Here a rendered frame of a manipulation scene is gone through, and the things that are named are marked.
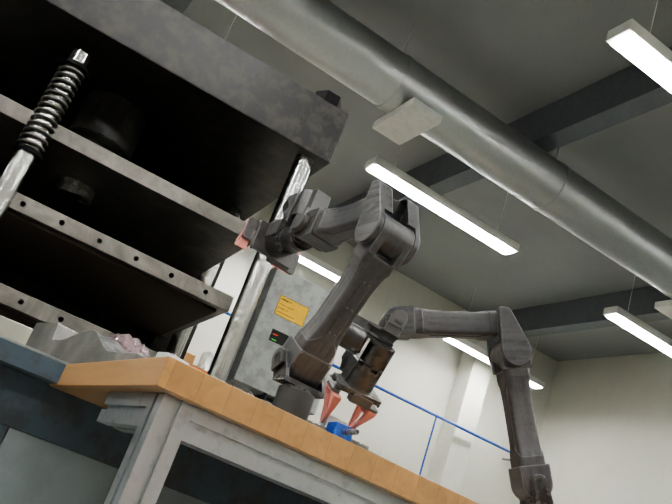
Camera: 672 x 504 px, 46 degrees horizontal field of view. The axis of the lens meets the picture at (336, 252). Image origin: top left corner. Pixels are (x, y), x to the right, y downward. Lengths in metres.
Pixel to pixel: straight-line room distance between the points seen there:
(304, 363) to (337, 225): 0.27
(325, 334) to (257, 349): 1.24
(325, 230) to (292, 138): 1.13
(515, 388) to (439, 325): 0.20
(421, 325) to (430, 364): 8.47
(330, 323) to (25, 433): 0.55
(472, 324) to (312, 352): 0.48
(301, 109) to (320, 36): 2.67
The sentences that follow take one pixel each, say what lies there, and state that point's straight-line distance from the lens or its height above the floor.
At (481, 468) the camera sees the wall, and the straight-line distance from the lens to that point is 10.57.
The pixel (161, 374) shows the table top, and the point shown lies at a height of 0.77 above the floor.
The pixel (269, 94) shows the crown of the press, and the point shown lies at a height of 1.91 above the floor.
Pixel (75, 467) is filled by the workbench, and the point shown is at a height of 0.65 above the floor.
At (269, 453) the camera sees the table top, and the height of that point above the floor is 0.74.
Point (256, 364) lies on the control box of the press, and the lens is 2.53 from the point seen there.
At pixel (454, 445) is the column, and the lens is 9.93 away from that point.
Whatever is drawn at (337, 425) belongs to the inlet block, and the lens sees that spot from 1.63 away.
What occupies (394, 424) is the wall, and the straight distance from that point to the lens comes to 9.79.
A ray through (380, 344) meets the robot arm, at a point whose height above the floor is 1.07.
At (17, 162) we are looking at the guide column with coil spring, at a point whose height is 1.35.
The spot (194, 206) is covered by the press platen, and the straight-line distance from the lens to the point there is 2.52.
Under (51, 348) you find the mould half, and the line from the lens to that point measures 1.74.
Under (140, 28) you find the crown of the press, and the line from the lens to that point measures 2.54.
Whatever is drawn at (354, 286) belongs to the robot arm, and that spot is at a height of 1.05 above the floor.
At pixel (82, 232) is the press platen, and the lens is 2.39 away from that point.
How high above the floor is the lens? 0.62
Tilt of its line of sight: 21 degrees up
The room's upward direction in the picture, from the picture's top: 20 degrees clockwise
